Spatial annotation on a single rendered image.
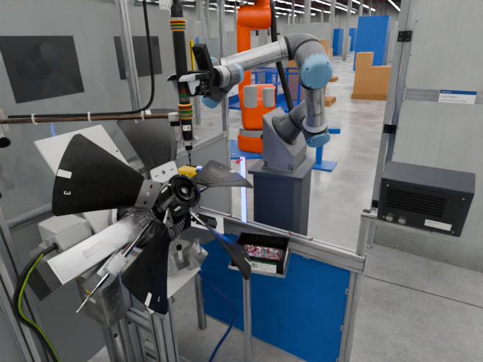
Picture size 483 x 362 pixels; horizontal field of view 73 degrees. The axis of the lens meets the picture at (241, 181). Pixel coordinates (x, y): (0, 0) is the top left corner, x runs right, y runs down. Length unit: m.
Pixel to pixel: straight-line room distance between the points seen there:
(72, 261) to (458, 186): 1.14
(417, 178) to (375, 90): 9.08
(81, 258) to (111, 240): 0.10
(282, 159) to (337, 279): 0.66
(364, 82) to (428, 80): 7.66
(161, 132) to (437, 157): 2.05
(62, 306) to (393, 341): 1.83
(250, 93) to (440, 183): 3.91
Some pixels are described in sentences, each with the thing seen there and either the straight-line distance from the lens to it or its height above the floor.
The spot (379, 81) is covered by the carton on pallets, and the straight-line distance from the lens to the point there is 10.20.
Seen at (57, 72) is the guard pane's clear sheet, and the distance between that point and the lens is 1.65.
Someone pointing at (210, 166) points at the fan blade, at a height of 1.19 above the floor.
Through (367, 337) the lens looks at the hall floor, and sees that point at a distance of 2.31.
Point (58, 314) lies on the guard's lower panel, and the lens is 1.93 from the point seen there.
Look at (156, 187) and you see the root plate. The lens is 1.06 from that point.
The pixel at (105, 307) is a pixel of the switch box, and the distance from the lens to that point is 1.44.
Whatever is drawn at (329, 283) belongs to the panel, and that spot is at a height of 0.67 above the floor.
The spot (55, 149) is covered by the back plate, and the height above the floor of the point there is 1.33.
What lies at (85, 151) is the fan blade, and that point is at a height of 1.39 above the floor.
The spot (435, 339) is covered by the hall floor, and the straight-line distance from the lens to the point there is 2.45.
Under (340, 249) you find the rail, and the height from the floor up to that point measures 0.86.
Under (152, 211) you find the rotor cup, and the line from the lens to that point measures 1.10.
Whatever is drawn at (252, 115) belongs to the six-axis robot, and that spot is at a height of 0.60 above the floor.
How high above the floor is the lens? 1.66
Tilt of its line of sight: 23 degrees down
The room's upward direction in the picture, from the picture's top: 1 degrees counter-clockwise
